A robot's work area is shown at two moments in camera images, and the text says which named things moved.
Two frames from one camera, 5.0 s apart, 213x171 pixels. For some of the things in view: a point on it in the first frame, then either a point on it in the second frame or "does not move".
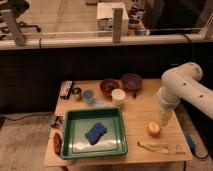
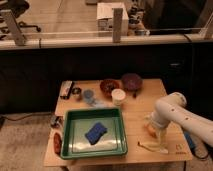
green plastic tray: x=76 y=124 does not move
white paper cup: x=118 y=94 does not move
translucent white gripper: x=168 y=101 to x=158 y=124
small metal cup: x=76 y=91 does not move
